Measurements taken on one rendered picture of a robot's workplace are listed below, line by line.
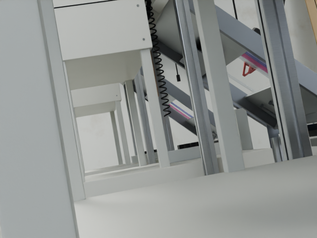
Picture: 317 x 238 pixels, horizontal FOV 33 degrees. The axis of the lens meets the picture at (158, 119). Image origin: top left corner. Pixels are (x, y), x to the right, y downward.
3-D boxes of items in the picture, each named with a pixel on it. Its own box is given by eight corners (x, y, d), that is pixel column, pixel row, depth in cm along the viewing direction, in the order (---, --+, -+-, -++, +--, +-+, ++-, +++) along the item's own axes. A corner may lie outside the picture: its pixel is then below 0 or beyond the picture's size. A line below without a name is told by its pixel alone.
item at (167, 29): (207, 82, 242) (212, 73, 243) (252, 53, 177) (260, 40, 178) (145, 41, 240) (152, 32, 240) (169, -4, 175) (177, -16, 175)
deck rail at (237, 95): (274, 129, 247) (281, 118, 248) (276, 129, 245) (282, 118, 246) (145, 43, 242) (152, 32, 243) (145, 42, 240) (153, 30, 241)
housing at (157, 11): (152, 49, 240) (169, 23, 242) (169, 20, 191) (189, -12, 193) (137, 38, 239) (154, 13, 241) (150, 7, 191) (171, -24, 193)
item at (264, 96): (276, 123, 245) (280, 117, 245) (346, 108, 180) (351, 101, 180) (242, 100, 244) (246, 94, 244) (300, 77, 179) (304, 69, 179)
